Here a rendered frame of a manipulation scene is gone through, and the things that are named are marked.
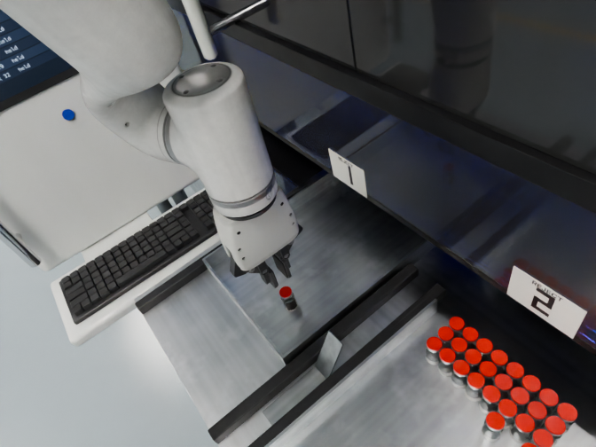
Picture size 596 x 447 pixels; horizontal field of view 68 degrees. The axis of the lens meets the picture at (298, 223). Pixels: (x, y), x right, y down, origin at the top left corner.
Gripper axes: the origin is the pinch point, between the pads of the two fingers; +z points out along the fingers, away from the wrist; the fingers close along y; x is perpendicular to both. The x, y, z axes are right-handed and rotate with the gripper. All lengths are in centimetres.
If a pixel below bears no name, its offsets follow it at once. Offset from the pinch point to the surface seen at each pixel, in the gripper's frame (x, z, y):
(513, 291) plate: 25.9, -1.8, -19.0
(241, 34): -28.3, -21.1, -19.0
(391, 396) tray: 21.6, 10.7, -1.9
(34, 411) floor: -91, 100, 83
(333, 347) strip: 12.5, 6.4, 0.3
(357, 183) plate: -2.1, -2.7, -19.1
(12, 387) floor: -108, 100, 88
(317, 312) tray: 4.2, 10.7, -2.8
